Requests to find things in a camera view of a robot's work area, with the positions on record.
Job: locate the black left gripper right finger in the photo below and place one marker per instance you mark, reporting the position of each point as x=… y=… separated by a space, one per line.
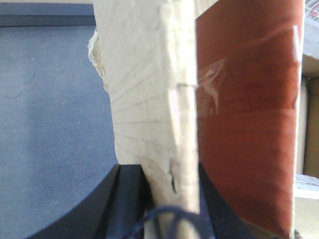
x=221 y=221

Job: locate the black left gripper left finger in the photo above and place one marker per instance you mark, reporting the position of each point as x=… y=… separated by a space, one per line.
x=109 y=212

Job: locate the orange printed cardboard box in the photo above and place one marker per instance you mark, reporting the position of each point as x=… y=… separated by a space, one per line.
x=258 y=112

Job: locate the plain torn cardboard box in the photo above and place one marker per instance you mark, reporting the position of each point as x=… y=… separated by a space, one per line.
x=145 y=53

